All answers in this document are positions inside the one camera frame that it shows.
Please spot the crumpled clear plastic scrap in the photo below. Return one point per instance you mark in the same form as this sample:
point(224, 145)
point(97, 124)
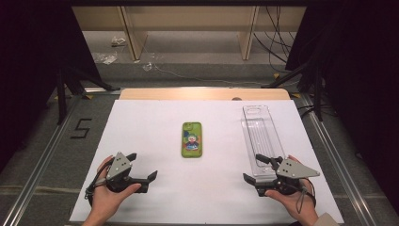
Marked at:
point(118, 41)
point(106, 58)

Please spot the black curtain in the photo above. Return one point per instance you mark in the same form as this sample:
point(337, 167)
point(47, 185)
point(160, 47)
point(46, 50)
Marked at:
point(28, 62)
point(363, 78)

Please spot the black metal stand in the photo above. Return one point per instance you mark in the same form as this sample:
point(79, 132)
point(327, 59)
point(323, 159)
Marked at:
point(317, 88)
point(67, 84)

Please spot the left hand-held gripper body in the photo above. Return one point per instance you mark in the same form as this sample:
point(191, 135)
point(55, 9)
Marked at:
point(119, 166)

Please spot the light wooden shelf unit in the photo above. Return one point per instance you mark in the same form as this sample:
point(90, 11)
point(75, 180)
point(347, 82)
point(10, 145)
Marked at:
point(188, 19)

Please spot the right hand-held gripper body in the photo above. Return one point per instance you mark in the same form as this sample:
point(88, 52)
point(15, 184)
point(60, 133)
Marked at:
point(293, 169)

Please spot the small clear plastic scrap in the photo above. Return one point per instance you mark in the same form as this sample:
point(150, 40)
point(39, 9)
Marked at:
point(147, 66)

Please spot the light wooden table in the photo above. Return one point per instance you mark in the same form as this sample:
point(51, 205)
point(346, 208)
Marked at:
point(204, 94)

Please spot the clear plastic packaging box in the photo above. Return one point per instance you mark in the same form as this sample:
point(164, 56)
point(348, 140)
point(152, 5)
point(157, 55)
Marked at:
point(258, 135)

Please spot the aluminium floor rail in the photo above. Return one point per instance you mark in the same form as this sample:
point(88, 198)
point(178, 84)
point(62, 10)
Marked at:
point(37, 175)
point(342, 166)

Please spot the white table sheet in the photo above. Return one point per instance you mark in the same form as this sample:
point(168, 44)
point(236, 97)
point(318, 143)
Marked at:
point(156, 132)

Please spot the person's right hand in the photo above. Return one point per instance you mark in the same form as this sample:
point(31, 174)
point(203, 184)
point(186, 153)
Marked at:
point(298, 204)

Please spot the person's left hand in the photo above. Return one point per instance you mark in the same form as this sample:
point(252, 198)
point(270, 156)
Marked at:
point(106, 201)

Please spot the phone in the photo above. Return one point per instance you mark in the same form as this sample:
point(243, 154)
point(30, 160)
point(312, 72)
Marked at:
point(191, 140)

